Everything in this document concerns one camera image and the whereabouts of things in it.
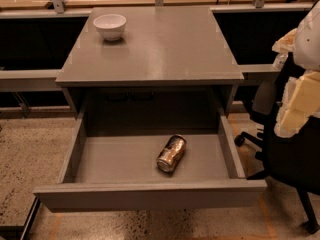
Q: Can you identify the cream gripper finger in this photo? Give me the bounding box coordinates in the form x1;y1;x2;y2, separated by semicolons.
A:
272;28;297;54
274;71;320;138

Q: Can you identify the orange soda can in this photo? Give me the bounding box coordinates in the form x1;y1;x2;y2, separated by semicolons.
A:
156;135;187;173

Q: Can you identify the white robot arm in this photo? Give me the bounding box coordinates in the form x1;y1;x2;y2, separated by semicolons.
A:
272;1;320;138

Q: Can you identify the grey cabinet counter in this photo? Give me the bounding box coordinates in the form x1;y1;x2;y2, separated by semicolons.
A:
56;6;243;111

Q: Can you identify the grey open top drawer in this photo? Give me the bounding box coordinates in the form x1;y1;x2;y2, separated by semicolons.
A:
34;116;266;212

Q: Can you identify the clear plastic bottle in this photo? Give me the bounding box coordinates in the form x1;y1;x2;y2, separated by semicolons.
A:
272;53;288;71

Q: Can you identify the black office chair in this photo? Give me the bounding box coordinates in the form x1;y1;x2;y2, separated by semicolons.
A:
234;55;320;234

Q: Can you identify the white ceramic bowl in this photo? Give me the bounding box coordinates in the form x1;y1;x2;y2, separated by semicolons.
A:
93;14;127;41

